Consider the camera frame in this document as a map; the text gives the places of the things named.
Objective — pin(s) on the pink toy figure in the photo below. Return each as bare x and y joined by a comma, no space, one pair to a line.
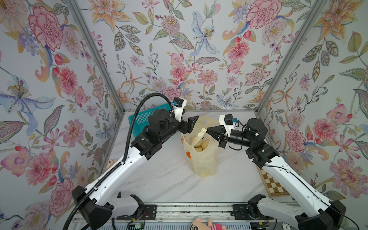
110,164

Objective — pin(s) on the teal plastic basket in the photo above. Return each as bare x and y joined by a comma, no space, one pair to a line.
142,118

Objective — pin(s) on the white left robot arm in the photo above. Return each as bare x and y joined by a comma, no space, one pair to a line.
95,202

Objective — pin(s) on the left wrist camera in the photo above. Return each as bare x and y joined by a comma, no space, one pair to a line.
178,105

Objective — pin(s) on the green circuit board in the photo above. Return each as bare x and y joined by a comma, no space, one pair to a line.
137,226

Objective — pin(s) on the metal base rail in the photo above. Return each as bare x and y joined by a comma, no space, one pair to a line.
179,216

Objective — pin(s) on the wooden chessboard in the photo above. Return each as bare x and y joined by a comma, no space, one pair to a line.
272,186

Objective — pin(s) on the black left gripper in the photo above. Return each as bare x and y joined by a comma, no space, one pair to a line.
189,127

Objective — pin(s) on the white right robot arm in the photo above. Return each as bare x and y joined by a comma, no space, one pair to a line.
315,211

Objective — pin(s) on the yellow plastic bag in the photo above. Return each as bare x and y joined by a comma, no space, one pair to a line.
203,163

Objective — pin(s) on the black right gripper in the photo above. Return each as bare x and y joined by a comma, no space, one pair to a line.
224,139

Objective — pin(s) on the pink plush toy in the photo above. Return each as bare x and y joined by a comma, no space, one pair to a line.
198,224

